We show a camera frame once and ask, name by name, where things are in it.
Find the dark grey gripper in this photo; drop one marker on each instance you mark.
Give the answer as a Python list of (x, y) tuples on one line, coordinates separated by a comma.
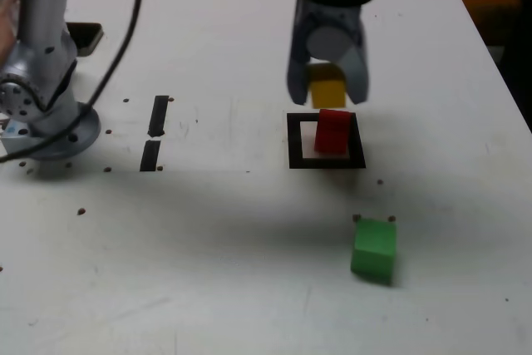
[(328, 15)]

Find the yellow cube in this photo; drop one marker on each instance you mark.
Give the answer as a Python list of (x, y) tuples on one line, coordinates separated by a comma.
[(326, 91)]

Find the red cube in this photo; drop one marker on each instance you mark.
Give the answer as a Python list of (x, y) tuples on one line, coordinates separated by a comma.
[(330, 134)]

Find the green cube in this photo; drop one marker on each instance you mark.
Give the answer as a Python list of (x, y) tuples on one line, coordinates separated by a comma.
[(372, 251)]

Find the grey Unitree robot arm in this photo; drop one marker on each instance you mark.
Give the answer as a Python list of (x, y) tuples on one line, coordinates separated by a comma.
[(41, 60)]

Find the black tape square outline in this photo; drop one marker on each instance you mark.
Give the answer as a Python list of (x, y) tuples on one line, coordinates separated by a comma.
[(293, 143)]

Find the person's hand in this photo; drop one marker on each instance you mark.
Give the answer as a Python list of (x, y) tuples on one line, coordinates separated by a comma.
[(8, 26)]

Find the black tape strip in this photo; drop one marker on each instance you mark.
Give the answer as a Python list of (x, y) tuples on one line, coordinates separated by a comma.
[(158, 118)]

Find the black rectangular device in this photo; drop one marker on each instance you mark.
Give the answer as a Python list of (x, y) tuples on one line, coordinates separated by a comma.
[(87, 37)]

